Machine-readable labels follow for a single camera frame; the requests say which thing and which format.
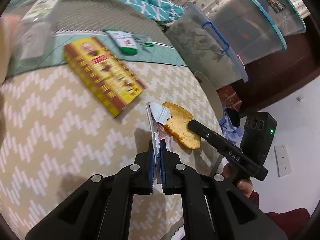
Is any right hand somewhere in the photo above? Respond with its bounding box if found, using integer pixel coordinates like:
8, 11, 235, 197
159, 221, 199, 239
222, 163, 253, 198

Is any silver red snack wrapper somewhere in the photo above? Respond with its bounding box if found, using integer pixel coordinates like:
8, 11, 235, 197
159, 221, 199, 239
146, 102, 173, 184

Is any white wall outlet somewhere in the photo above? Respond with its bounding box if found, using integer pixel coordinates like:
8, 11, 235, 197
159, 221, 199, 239
274, 144, 292, 178

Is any blue clothing pile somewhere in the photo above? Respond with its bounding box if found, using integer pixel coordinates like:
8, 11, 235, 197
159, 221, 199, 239
218, 110, 243, 144

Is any orange box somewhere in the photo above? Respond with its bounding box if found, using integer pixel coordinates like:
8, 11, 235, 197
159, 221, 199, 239
217, 85, 242, 112

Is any clear bin blue handle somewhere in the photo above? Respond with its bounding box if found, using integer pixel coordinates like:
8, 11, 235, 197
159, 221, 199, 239
165, 3, 248, 89

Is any clear bin teal rim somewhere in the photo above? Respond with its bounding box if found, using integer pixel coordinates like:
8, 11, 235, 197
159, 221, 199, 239
210, 0, 306, 64

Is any yellow red box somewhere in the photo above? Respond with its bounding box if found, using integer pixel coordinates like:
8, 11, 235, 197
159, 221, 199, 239
63, 36, 146, 117

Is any slice of bread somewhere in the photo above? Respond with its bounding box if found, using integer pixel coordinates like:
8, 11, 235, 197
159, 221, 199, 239
162, 102, 201, 150

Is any green white packet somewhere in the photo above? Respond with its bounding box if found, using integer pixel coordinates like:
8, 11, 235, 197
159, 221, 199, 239
103, 29, 154, 55

